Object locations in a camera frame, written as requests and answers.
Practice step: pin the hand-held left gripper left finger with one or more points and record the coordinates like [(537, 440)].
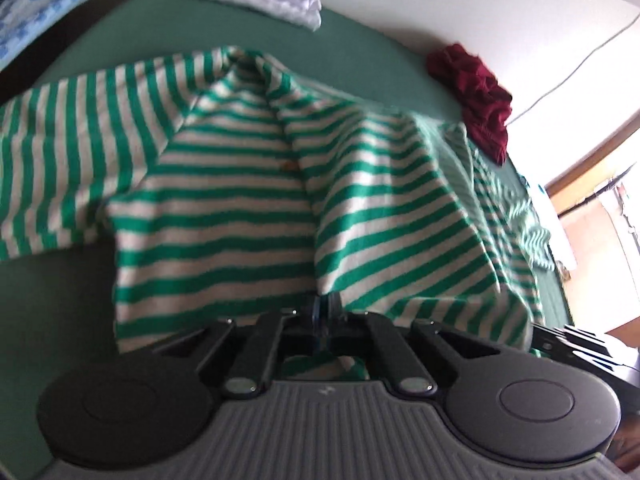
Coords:
[(318, 325)]

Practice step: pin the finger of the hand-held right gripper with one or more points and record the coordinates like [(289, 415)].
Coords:
[(565, 340)]

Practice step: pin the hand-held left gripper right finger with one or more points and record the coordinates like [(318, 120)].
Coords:
[(334, 325)]

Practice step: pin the green white striped shirt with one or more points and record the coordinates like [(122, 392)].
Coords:
[(240, 200)]

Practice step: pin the dark red garment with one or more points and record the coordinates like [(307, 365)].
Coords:
[(475, 95)]

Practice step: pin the blue patterned pillow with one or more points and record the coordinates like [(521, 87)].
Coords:
[(45, 10)]

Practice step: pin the wooden window frame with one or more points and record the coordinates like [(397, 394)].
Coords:
[(590, 165)]

